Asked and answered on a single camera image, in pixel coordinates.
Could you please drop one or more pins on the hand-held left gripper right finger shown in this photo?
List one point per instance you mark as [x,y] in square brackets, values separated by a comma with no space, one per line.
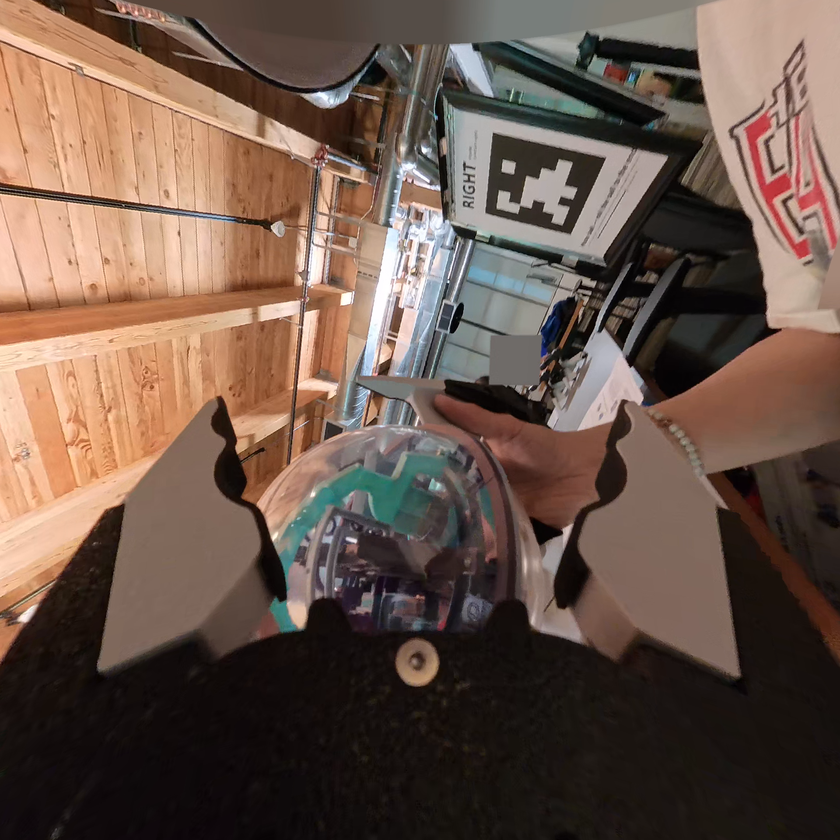
[656,558]

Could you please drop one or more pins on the framed marker sign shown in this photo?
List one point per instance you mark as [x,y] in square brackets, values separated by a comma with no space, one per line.
[544,184]

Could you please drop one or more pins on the silver spiral air duct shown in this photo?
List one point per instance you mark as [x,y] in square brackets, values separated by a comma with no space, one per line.
[407,144]

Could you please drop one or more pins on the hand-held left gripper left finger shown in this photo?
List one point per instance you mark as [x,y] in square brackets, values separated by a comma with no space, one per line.
[177,558]

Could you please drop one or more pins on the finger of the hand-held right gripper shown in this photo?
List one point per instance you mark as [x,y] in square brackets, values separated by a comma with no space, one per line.
[407,387]

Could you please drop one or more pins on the white stands with blue gear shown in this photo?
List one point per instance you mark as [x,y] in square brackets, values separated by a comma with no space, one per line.
[558,328]

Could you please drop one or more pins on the person's right hand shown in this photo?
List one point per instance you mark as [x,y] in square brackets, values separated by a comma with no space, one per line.
[558,466]

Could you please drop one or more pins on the black office chair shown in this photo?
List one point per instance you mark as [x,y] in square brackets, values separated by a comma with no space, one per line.
[689,295]

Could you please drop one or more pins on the black track light rail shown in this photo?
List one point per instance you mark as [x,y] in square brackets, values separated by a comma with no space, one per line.
[131,207]

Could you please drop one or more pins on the person's right forearm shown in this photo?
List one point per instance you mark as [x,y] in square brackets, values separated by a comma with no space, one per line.
[754,400]

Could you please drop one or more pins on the white paper sheet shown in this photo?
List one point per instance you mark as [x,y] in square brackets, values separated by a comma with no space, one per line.
[613,394]

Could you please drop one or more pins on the clear plastic maze ball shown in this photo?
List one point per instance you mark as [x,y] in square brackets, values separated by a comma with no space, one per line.
[394,525]

